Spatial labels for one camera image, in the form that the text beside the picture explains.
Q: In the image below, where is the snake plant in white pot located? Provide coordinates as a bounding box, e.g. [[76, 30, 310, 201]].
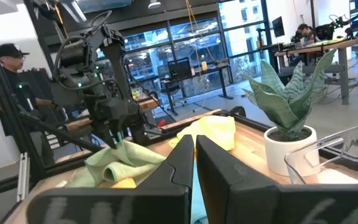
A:
[[241, 49, 337, 177]]

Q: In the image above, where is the yellow microfiber towel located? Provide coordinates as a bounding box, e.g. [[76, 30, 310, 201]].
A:
[[168, 114, 237, 152]]

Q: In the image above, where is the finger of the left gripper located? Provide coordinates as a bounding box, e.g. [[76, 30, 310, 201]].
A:
[[99, 123, 118, 149], [112, 121, 124, 146]]

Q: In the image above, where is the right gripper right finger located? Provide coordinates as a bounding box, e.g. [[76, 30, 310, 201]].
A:
[[196, 134, 358, 224]]

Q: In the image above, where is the green microfiber towel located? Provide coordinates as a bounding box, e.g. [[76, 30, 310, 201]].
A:
[[65, 138, 167, 189]]

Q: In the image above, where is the blue microfiber towel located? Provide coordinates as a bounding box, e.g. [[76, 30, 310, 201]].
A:
[[190, 161, 209, 224]]

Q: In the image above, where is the black office chair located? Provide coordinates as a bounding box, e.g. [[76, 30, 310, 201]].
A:
[[162, 81, 188, 114]]

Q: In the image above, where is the black computer monitor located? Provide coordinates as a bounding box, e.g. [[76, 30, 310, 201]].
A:
[[271, 16, 286, 38], [167, 57, 194, 81]]

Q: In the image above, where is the person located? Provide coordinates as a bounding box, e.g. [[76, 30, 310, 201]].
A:
[[0, 42, 57, 166], [292, 23, 321, 44]]

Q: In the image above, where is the silver aluminium rail piece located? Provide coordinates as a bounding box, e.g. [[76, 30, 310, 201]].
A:
[[16, 151, 31, 203]]

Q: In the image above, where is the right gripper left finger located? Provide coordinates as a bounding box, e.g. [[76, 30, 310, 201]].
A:
[[25, 134, 196, 224]]

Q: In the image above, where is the wooden table with grey legs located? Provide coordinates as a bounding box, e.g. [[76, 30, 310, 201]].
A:
[[273, 32, 358, 105]]

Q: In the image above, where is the clear plastic bin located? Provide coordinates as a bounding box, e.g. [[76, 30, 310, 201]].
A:
[[283, 124, 358, 186]]

